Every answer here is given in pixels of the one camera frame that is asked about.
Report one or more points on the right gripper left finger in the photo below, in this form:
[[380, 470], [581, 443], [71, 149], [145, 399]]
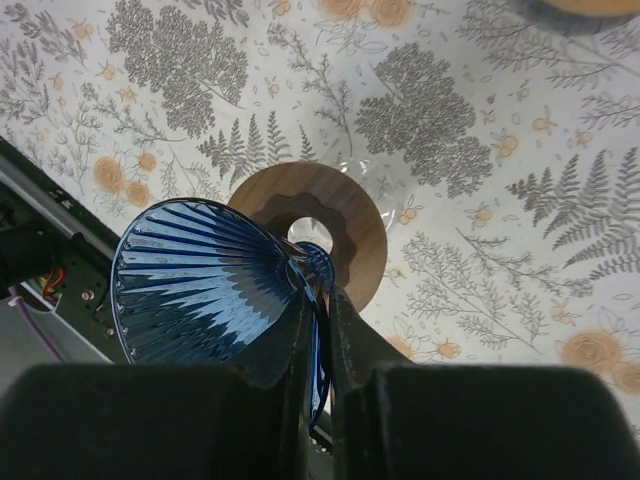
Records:
[[242, 419]]

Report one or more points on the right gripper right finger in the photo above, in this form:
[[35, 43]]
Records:
[[395, 419]]

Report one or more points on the glass coffee server carafe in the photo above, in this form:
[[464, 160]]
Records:
[[553, 19]]

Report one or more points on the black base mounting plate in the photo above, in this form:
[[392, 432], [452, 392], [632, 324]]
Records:
[[76, 271]]

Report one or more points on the floral patterned table mat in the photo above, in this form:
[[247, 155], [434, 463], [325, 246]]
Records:
[[518, 237]]

